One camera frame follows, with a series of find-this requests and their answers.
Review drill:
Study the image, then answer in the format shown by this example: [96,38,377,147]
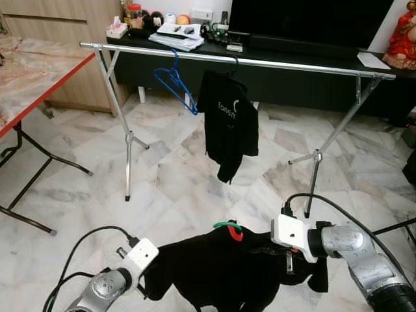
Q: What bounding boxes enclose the black soundbar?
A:
[249,34,366,60]

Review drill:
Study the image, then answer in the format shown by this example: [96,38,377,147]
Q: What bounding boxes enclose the white rectangular box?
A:
[190,8,215,23]

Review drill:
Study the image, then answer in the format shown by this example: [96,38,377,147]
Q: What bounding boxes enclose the light wooden drawer cabinet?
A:
[0,0,125,112]

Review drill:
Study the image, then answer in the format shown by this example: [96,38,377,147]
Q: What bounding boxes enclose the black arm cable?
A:
[42,226,140,312]
[285,192,407,280]

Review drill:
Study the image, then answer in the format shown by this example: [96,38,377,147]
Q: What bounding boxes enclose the black t-shirt white logo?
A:
[197,68,260,185]

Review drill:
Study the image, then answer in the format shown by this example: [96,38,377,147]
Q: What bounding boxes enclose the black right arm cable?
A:
[285,192,407,280]

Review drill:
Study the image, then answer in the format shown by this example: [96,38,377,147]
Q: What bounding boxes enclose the black flat television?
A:
[229,0,395,47]

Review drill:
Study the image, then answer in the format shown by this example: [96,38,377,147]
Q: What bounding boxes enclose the black garment red trim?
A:
[143,224,330,312]

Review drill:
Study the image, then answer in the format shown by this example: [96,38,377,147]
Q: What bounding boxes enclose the red robed figurine statue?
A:
[383,0,416,70]

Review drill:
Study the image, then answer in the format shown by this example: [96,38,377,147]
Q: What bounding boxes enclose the flat white pad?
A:
[356,52,391,70]

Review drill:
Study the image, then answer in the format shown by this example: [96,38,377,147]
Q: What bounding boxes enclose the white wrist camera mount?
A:
[119,238,160,275]
[270,214,319,264]

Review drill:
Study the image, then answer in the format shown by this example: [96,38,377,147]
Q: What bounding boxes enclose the stack of white papers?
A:
[148,22,206,52]

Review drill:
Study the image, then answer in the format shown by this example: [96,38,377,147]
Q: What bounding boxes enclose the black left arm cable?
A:
[42,226,140,312]

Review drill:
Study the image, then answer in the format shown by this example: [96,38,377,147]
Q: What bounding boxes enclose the green plastic hanger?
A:
[213,220,242,232]

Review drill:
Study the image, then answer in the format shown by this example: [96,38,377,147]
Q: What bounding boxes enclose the silver metal clothes rack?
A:
[79,42,397,218]

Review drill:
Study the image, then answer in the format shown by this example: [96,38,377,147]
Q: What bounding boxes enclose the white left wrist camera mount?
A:
[119,238,160,275]

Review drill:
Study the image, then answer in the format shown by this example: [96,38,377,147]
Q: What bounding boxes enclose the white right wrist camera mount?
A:
[270,214,319,264]

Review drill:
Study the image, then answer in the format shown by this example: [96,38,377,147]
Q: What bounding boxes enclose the black tv console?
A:
[106,32,416,121]

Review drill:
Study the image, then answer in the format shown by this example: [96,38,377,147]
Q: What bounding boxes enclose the blue plastic hanger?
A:
[153,49,200,116]

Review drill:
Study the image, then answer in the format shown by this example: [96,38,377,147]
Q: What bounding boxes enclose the white pink tissue box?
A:
[105,16,129,38]

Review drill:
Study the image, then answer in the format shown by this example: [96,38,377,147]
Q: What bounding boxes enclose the jar with red lid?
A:
[125,3,145,29]

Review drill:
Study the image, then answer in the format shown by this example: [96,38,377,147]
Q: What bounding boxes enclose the black green charger cradle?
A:
[200,23,230,44]

